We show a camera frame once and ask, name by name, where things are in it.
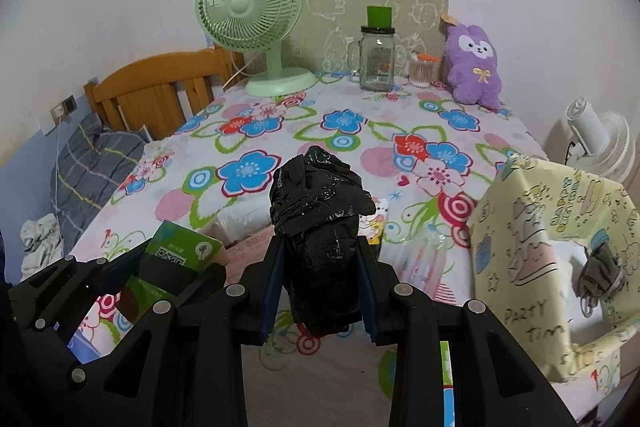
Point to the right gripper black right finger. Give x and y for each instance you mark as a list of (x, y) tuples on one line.
[(495, 382)]

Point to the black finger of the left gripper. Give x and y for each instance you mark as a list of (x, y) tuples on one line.
[(49, 307), (113, 279)]

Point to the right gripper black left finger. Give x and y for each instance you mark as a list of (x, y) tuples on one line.
[(181, 364)]

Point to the green tissue pack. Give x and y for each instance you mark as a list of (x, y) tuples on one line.
[(173, 259)]

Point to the clear plastic bag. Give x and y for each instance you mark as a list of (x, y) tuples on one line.
[(434, 259)]

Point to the black plastic bag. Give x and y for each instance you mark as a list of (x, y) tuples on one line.
[(316, 201)]

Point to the yellow cartoon tissue pack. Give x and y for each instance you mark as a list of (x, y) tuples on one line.
[(372, 227)]

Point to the pink tissue pack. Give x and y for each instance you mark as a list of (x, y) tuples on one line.
[(247, 252)]

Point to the crumpled white cloth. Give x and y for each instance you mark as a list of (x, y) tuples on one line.
[(43, 244)]

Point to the beige tissue pack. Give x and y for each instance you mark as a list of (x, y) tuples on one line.
[(240, 220)]

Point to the grey plaid pillow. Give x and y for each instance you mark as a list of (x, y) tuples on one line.
[(90, 166)]

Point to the grey sock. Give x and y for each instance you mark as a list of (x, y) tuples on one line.
[(600, 278)]

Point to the yellow cartoon fabric storage box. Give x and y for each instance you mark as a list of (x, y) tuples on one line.
[(531, 234)]

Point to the floral tablecloth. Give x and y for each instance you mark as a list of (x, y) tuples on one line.
[(462, 172)]

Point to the white standing fan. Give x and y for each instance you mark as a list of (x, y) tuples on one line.
[(602, 142)]

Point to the green desk fan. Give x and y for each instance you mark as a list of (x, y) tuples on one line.
[(257, 26)]

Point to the glass mason jar mug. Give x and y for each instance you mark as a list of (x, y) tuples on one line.
[(372, 58)]

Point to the cotton swab jar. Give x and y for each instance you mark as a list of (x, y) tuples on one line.
[(424, 69)]

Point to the purple plush bunny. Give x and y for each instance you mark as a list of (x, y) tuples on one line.
[(472, 65)]

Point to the green cup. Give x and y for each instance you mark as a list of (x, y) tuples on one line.
[(380, 17)]

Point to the wall power outlet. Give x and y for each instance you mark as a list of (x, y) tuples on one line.
[(63, 109)]

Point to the beige patterned wall board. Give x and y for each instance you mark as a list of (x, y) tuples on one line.
[(320, 39)]

